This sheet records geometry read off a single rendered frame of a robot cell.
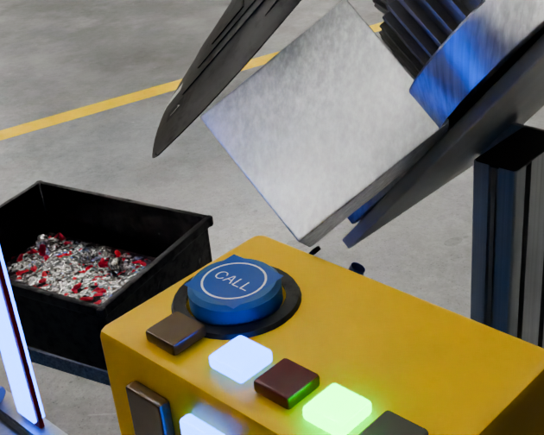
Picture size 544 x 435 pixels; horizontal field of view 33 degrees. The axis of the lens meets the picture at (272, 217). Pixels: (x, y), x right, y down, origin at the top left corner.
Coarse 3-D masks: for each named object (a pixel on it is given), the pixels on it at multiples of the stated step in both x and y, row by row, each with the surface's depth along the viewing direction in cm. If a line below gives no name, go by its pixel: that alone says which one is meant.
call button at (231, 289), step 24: (216, 264) 40; (240, 264) 40; (264, 264) 40; (192, 288) 39; (216, 288) 39; (240, 288) 39; (264, 288) 38; (192, 312) 39; (216, 312) 38; (240, 312) 38; (264, 312) 38
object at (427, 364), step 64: (256, 256) 43; (128, 320) 39; (320, 320) 38; (384, 320) 37; (448, 320) 37; (192, 384) 35; (320, 384) 34; (384, 384) 34; (448, 384) 34; (512, 384) 33
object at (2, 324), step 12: (0, 288) 60; (0, 300) 60; (0, 312) 61; (0, 324) 62; (0, 336) 63; (12, 336) 62; (0, 348) 64; (12, 348) 62; (12, 360) 63; (12, 372) 64; (12, 384) 65; (24, 384) 63; (24, 396) 64; (24, 408) 65
